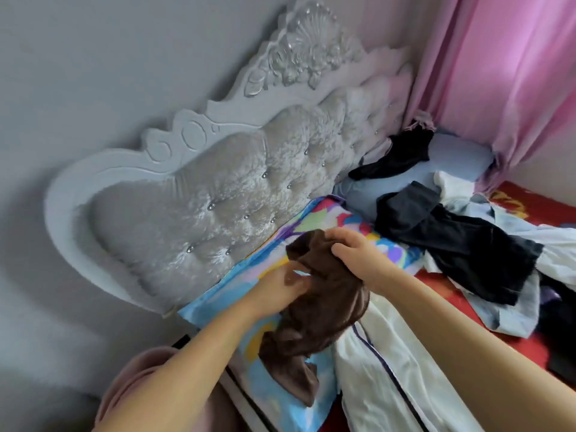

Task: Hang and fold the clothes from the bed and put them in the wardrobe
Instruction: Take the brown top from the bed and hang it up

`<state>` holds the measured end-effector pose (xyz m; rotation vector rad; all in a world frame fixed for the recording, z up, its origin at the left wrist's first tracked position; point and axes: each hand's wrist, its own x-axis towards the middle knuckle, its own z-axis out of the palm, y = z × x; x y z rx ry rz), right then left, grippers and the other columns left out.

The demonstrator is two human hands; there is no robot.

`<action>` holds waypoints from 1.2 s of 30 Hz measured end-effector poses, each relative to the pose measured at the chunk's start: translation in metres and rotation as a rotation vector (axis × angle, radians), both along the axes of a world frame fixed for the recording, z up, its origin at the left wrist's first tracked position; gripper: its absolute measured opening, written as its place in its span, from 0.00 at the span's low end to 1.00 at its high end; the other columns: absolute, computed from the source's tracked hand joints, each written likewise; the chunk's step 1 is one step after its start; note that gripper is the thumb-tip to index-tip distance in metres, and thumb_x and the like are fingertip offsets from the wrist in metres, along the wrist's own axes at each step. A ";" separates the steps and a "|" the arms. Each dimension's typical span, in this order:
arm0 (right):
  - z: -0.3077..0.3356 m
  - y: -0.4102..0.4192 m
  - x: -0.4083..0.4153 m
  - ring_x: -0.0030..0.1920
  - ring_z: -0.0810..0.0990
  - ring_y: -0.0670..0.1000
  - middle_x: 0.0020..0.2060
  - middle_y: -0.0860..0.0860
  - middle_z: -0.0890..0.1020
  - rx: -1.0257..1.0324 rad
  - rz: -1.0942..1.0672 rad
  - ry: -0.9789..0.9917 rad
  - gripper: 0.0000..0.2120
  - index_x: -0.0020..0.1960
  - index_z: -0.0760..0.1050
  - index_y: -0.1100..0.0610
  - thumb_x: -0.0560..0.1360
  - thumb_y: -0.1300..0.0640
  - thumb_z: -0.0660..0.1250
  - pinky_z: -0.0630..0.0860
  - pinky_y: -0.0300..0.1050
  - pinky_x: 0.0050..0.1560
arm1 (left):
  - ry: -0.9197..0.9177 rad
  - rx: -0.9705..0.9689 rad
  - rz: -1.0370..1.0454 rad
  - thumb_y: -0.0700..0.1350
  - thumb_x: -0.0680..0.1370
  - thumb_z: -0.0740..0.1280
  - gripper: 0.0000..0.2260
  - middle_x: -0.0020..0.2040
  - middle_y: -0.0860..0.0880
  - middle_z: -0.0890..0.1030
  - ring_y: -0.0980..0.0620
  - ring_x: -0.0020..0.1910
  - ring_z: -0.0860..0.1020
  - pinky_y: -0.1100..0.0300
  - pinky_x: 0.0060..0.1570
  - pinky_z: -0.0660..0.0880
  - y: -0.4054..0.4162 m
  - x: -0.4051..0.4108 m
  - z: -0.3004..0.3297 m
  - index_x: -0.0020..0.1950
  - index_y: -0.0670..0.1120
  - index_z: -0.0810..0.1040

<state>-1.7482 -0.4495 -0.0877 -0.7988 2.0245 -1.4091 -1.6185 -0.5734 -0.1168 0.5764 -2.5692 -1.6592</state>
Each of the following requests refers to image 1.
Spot person's left forearm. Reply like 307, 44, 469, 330
94, 296, 280, 432

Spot pink fabric item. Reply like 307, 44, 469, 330
92, 346, 239, 432

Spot blue patterned pillow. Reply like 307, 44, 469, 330
177, 195, 424, 432

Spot person's left hand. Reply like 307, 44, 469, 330
243, 259, 311, 320

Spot red and yellow blanket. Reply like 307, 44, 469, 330
319, 179, 576, 432

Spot person's right hand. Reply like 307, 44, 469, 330
324, 227, 410, 298

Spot wide pink curtain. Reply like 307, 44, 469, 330
403, 0, 576, 194

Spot white tufted headboard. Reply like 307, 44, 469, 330
43, 0, 415, 316

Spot pale blue pillow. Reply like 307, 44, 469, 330
337, 130, 496, 221

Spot brown top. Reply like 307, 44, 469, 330
259, 229, 370, 409

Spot person's right forearm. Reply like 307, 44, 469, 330
378, 269, 576, 432

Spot pile of mixed clothes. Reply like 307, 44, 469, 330
333, 125, 576, 432

